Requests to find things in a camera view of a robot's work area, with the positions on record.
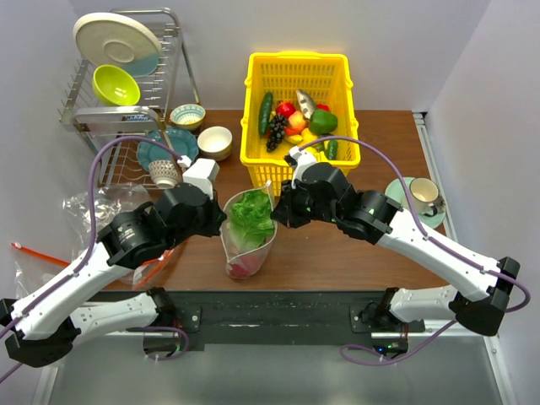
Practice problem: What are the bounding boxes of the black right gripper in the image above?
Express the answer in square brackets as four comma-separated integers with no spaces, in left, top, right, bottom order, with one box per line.
[270,176,339,229]

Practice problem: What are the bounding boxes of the green toy lettuce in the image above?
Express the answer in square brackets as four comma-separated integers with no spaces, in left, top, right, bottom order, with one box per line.
[228,190,275,254]

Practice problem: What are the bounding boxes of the dotted clear zip bag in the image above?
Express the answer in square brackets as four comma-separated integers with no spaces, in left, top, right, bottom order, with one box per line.
[220,181,277,279]

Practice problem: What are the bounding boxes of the red toy dragon fruit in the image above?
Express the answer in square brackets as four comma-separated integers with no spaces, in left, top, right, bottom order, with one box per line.
[226,251,265,279]

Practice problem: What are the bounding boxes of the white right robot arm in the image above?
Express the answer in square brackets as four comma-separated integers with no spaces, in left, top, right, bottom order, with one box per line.
[271,163,520,337]

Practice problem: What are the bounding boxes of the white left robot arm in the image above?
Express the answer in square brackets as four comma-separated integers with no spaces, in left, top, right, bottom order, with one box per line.
[1,184,226,368]

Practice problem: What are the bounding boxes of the crumpled clear plastic bag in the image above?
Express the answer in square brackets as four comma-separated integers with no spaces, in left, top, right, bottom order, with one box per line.
[62,183,151,259]

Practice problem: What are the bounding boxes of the patterned grey bowl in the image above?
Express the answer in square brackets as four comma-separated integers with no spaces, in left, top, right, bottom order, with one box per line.
[148,159,185,189]

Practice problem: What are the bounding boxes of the small green cucumber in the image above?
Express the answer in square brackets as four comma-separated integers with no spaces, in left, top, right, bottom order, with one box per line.
[325,140,338,160]

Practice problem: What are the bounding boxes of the yellow toy fruit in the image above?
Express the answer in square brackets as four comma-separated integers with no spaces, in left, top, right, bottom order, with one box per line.
[300,128,319,146]

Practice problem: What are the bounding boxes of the teal scalloped plate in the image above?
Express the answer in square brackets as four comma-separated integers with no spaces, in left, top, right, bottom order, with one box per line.
[137,127,199,171]

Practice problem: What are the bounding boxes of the green bell pepper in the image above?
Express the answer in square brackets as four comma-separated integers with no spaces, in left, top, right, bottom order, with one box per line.
[309,109,338,135]

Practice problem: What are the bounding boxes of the mint green saucer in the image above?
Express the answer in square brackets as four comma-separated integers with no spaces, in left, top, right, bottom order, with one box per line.
[385,179,446,229]

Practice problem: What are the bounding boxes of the cream ceramic bowl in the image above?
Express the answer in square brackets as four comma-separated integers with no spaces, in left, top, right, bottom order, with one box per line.
[197,127,233,161]

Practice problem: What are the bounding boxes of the toy peach apple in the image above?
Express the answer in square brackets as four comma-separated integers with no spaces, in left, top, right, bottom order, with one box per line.
[288,111,308,132]

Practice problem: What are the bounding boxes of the black toy grapes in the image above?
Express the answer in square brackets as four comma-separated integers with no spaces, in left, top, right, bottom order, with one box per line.
[266,114,288,153]

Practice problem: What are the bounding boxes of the grey toy fish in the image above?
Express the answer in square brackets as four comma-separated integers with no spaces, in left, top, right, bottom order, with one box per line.
[296,89,316,121]

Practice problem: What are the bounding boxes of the teal patterned small bowl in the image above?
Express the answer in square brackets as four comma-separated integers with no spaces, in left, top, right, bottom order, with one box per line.
[169,104,206,131]

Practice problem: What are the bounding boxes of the cream speckled mug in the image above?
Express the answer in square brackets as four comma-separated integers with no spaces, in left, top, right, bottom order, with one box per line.
[401,178,446,218]

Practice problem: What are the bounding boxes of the yellow plastic basket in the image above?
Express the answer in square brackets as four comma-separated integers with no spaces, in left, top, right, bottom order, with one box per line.
[240,51,359,197]

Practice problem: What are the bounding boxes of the long dark cucumber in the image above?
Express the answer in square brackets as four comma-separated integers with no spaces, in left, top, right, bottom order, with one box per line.
[258,91,273,136]

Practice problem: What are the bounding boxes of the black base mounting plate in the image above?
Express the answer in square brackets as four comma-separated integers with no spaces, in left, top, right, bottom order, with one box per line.
[169,291,425,350]

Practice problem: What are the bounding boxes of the metal dish rack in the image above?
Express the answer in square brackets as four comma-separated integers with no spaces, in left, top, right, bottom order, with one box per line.
[59,7,200,190]

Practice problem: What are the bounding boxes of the lime green bowl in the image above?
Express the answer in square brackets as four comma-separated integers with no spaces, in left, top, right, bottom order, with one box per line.
[92,65,141,106]

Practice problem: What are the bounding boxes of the large cream blue plate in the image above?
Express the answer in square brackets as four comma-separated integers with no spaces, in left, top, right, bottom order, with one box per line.
[73,13,163,78]

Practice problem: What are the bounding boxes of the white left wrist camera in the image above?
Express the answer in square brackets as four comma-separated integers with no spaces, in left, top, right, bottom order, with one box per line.
[176,155,219,199]

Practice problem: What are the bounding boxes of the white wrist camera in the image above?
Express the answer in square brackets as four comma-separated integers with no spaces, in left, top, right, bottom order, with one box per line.
[176,155,219,199]
[283,146,317,188]

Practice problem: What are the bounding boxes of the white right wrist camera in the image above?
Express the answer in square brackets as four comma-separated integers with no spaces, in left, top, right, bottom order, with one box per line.
[283,146,317,188]

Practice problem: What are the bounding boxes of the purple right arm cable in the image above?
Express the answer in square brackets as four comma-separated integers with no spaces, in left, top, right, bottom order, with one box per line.
[297,135,532,365]

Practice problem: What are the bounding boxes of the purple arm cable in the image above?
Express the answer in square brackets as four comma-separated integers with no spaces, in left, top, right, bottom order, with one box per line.
[0,135,189,383]
[297,135,532,365]

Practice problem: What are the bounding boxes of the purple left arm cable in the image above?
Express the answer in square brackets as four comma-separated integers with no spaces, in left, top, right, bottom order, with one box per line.
[0,135,189,383]

